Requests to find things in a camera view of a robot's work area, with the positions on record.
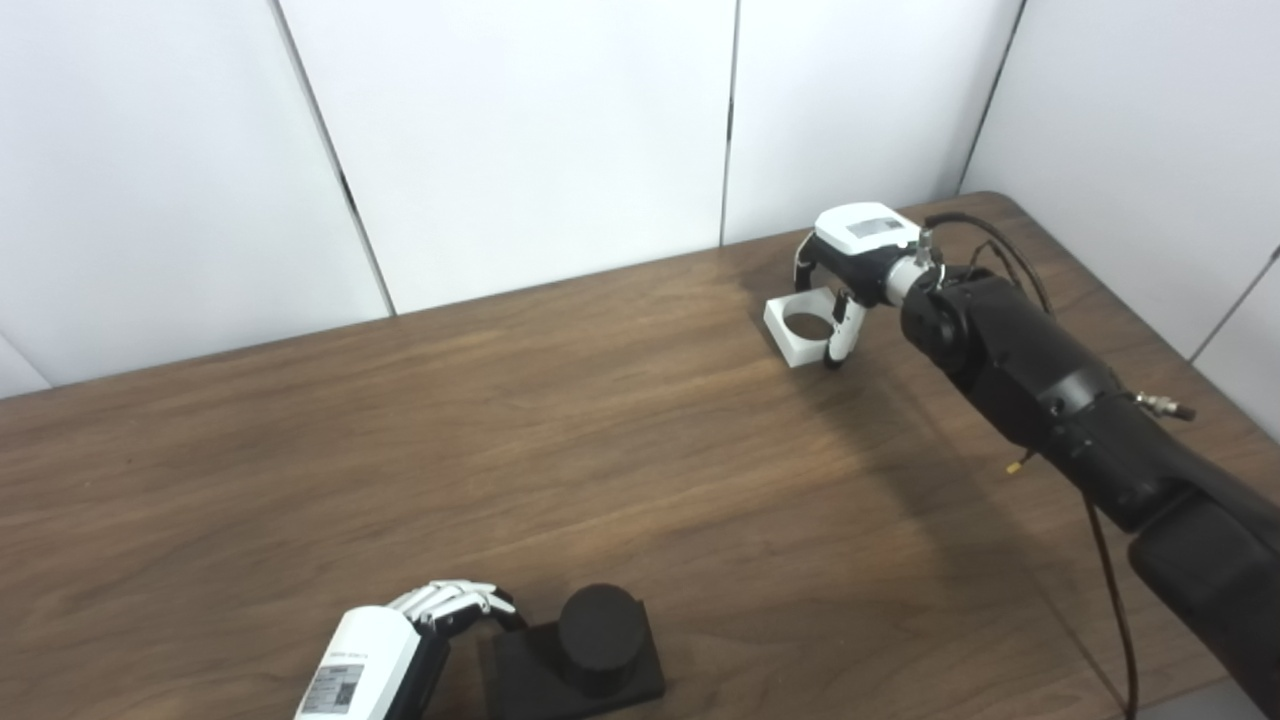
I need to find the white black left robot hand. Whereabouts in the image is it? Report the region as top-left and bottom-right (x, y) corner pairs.
(295, 580), (526, 720)

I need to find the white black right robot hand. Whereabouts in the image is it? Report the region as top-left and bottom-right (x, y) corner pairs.
(794, 202), (921, 369)

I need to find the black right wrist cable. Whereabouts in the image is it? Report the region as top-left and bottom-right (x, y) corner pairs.
(920, 211), (1199, 720)

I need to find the black peg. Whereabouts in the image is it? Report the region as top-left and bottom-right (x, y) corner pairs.
(497, 584), (667, 720)

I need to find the white square piece with hole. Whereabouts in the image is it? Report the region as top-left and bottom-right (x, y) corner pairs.
(763, 288), (851, 369)

